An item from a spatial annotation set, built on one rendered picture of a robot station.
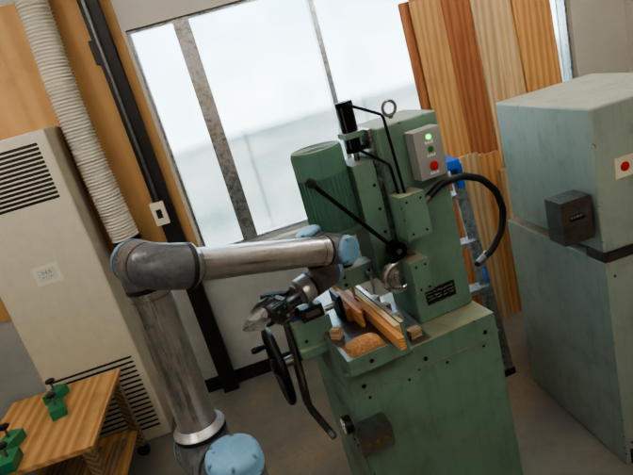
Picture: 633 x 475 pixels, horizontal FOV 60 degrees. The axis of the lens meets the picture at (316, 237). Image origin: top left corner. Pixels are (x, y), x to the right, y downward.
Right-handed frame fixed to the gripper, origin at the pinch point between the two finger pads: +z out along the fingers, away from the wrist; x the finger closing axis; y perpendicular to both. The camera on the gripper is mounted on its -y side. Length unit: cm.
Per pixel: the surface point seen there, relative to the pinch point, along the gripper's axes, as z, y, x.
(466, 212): -131, -41, 34
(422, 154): -72, 20, -23
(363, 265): -46.9, -0.4, 6.2
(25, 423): 87, -130, 33
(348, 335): -27.6, 6.9, 20.7
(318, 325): -22.9, -2.4, 16.1
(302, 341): -15.7, -4.1, 18.3
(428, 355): -46, 17, 40
